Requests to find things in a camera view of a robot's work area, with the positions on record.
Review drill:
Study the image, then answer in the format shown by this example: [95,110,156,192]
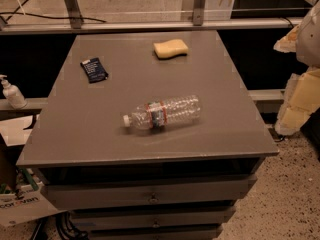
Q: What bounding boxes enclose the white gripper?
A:
[273,0,320,136]

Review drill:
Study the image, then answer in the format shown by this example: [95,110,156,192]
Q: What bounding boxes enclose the clear plastic water bottle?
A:
[123,95,202,130]

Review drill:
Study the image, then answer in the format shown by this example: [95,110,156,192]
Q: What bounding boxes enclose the white pump dispenser bottle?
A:
[0,75,27,109]

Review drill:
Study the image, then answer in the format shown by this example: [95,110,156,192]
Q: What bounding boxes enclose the yellow sponge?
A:
[153,39,189,59]

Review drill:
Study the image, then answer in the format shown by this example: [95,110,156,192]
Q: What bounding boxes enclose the grey drawer cabinet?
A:
[18,31,277,240]

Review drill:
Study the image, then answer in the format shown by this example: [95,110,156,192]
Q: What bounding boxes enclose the dark blue snack packet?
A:
[80,58,109,84]

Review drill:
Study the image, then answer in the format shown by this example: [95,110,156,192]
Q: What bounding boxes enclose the white cardboard box with print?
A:
[0,182,60,227]

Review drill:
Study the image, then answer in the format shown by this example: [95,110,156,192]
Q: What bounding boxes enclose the metal frame rail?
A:
[0,0,319,35]

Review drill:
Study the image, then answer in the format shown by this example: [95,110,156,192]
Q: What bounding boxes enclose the black cables under cabinet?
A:
[31,212,89,240]

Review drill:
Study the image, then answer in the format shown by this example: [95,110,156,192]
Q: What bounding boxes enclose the black cable on floor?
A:
[0,0,107,24]

